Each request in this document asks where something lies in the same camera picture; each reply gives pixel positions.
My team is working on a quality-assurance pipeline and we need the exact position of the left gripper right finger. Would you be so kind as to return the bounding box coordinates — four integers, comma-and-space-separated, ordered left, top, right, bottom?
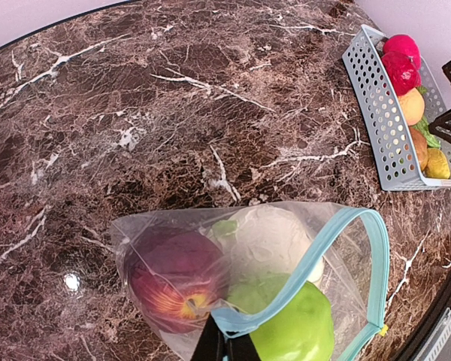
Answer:
225, 335, 260, 361

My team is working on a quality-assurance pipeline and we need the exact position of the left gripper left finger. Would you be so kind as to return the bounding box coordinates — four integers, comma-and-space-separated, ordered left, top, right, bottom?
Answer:
191, 315, 225, 361

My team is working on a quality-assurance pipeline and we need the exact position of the green apple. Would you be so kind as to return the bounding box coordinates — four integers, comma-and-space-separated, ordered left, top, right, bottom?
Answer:
227, 274, 334, 360

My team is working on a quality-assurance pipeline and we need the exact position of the clear zip bag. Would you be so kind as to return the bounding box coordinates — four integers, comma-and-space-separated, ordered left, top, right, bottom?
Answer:
110, 201, 389, 360

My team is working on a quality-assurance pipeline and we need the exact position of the dark red pomegranate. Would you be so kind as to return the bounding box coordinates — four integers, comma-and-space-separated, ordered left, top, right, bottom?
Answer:
128, 227, 230, 334

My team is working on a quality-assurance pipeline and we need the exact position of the white cauliflower toy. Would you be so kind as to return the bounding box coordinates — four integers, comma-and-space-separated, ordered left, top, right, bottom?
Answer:
207, 205, 313, 281

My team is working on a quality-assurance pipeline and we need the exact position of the orange brown potato toy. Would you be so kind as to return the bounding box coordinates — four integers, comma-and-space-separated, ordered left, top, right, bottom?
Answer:
409, 127, 428, 171

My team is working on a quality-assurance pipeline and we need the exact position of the yellow lemon toy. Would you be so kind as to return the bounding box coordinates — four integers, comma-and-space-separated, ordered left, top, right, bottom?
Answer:
425, 147, 451, 179

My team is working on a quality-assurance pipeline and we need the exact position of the orange fruit toy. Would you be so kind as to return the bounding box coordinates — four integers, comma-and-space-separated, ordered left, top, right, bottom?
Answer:
398, 88, 425, 126

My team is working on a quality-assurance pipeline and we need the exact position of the red round fruit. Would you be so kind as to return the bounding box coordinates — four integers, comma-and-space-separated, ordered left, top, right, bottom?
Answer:
381, 51, 422, 96

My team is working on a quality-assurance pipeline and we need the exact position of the light blue plastic basket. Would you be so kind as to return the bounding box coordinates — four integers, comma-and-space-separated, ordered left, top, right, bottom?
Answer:
342, 25, 451, 191

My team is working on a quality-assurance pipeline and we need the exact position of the pink red apple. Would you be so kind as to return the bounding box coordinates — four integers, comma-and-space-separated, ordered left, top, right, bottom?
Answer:
383, 34, 422, 69

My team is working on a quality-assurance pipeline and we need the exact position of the white slotted cable duct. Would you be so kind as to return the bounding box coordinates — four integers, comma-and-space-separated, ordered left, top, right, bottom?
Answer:
422, 308, 451, 361

